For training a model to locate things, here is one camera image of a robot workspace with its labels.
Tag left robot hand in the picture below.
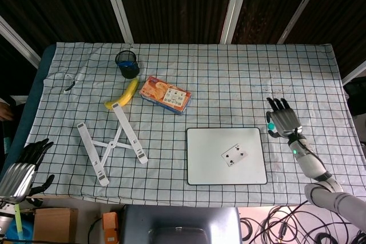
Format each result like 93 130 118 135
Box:
0 138 55 202

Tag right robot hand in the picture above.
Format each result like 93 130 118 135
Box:
266 97 303 138

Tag playing card four of spades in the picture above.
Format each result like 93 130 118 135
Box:
221 144 248 167

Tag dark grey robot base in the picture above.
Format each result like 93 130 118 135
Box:
118 204 243 244

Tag white rectangular board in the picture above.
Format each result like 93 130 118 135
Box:
186 127 268 186

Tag person's hand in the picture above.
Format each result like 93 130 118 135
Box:
0 101 15 121

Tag brown cardboard box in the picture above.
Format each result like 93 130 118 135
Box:
33 207 79 243

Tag black bag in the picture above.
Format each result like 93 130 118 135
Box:
343 77 366 116

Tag white checkered tablecloth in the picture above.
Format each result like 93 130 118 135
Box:
24 42 366 208

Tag white folding laptop stand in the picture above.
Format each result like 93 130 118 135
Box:
76 102 149 187

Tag orange cracker box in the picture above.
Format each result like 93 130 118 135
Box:
139 75 192 116

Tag yellow banana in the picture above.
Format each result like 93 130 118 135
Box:
104 77 141 110

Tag black mesh pen cup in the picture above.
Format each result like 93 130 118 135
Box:
115 50 141 79

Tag green strap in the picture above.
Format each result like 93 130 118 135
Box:
14 202 25 235

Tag small black white cable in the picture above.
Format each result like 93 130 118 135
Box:
63 74 76 94

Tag tangled black floor cables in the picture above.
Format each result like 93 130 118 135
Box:
240 205 366 244

